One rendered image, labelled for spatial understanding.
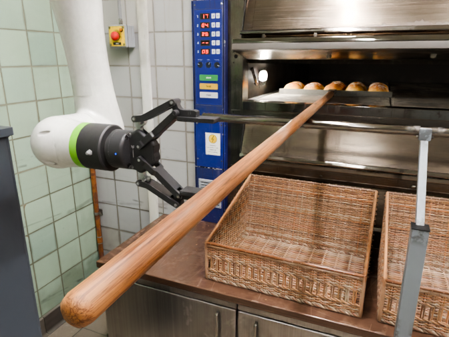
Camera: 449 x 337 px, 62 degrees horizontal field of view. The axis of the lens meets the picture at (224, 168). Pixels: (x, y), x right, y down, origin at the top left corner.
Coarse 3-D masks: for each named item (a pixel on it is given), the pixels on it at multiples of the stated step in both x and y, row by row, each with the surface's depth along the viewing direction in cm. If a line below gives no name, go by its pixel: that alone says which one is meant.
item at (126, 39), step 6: (108, 30) 175; (114, 30) 173; (126, 30) 172; (132, 30) 176; (120, 36) 173; (126, 36) 173; (132, 36) 177; (114, 42) 175; (120, 42) 174; (126, 42) 173; (132, 42) 177
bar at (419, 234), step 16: (320, 128) 120; (336, 128) 117; (352, 128) 115; (368, 128) 113; (384, 128) 112; (400, 128) 110; (416, 128) 109; (432, 128) 107; (448, 128) 106; (416, 208) 99; (416, 224) 96; (416, 240) 95; (416, 256) 96; (416, 272) 97; (416, 288) 98; (400, 304) 101; (416, 304) 99; (400, 320) 102; (400, 336) 103
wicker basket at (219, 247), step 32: (288, 192) 164; (320, 192) 159; (352, 192) 154; (224, 224) 149; (256, 224) 170; (288, 224) 164; (320, 224) 159; (352, 224) 154; (224, 256) 132; (256, 256) 127; (288, 256) 152; (320, 256) 153; (352, 256) 152; (256, 288) 130; (288, 288) 125; (320, 288) 131; (352, 288) 116
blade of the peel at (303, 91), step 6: (282, 90) 197; (288, 90) 196; (294, 90) 194; (300, 90) 193; (306, 90) 192; (312, 90) 191; (318, 90) 190; (324, 90) 189; (336, 90) 187; (342, 90) 186; (348, 90) 185; (366, 90) 210; (360, 96) 184; (366, 96) 182; (372, 96) 182; (378, 96) 181; (384, 96) 180; (390, 96) 179
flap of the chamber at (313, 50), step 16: (240, 48) 145; (256, 48) 143; (272, 48) 140; (288, 48) 138; (304, 48) 136; (320, 48) 134; (336, 48) 132; (352, 48) 130; (368, 48) 128; (384, 48) 126; (400, 48) 124; (416, 48) 123; (432, 48) 121; (448, 48) 119
